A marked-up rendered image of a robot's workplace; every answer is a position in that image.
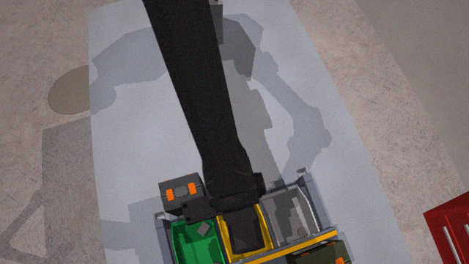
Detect yellow bin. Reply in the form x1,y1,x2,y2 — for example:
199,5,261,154
216,204,274,263

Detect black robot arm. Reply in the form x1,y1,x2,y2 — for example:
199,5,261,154
142,0,266,254

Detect yellow flat bar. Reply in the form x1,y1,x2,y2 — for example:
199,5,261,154
243,230,337,264

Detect grey open bin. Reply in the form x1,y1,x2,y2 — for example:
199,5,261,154
259,186,320,248

